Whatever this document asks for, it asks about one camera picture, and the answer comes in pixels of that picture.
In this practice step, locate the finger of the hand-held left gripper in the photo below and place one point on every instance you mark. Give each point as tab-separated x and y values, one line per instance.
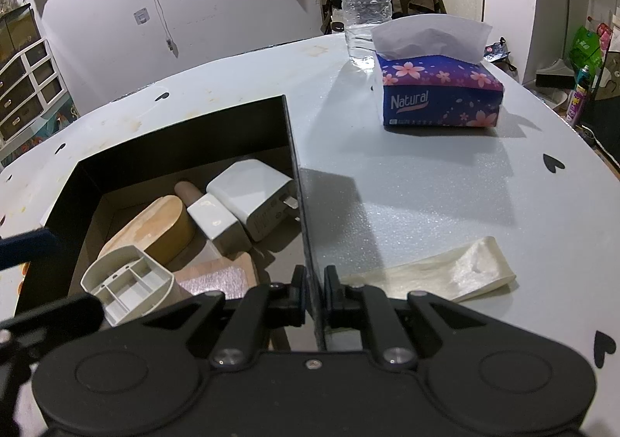
26	245
58	318

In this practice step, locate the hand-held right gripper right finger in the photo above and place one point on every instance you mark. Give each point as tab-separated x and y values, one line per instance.
334	294

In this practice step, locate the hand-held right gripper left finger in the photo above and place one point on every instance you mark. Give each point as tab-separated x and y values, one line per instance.
296	294

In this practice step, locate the brown square wooden block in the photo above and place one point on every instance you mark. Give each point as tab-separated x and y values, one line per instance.
220	277

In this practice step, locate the beige plastic compartment organizer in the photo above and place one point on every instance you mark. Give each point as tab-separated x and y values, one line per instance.
128	284

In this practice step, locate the white power adapter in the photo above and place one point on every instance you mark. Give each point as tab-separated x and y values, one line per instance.
252	197

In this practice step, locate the oval wooden block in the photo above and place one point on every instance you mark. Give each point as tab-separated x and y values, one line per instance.
160	228

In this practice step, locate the black cardboard box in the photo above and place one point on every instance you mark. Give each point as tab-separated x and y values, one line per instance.
193	141

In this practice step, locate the cream plastic bag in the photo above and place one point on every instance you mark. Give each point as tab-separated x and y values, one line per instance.
445	272

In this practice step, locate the white drawer cabinet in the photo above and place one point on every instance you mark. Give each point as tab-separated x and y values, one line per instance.
29	88

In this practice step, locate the glass fish tank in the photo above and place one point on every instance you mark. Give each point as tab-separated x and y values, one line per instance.
17	32

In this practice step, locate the purple floral tissue pack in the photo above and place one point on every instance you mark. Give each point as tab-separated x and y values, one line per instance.
441	88

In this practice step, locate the clear plastic water bottle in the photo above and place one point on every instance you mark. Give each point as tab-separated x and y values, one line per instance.
363	5

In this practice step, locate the small dark floral packet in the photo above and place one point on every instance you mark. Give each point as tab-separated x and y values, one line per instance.
498	50

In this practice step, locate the purple spray can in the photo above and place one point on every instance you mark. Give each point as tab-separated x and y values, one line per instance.
577	100

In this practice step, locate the green plastic bag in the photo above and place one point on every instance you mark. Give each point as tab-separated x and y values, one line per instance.
587	49

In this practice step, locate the white wall socket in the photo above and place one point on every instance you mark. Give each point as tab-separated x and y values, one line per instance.
140	15

